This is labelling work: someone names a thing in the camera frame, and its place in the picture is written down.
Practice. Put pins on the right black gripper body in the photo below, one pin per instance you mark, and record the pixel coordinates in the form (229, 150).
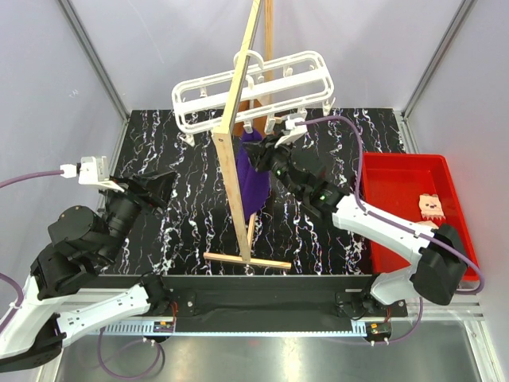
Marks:
(278, 161)

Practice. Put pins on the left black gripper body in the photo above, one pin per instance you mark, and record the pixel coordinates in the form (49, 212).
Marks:
(126, 208)

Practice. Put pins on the purple sock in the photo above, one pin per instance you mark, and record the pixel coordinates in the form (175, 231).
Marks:
(254, 187)

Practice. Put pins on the white plastic clip hanger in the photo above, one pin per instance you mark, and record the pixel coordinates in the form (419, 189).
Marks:
(296, 81)

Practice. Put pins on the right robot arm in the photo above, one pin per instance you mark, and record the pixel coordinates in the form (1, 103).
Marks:
(436, 256)

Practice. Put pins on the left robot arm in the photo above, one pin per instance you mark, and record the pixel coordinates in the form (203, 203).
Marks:
(35, 330)

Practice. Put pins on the black marble pattern mat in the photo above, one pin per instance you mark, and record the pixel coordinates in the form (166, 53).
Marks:
(198, 218)

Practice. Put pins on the red plastic tray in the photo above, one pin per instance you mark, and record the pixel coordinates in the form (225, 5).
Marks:
(394, 182)

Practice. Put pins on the pink patterned sock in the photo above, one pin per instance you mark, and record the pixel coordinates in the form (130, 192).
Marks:
(431, 210)

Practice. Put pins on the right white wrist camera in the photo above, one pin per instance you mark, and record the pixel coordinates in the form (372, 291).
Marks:
(294, 127)

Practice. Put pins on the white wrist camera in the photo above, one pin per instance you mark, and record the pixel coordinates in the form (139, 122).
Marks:
(294, 127)
(92, 171)

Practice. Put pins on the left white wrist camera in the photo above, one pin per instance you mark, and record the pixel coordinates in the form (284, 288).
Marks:
(92, 171)

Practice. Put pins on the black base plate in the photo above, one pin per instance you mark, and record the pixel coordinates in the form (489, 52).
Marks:
(257, 305)

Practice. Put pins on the white slotted cable duct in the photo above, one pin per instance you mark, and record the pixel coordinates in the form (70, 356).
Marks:
(130, 328)

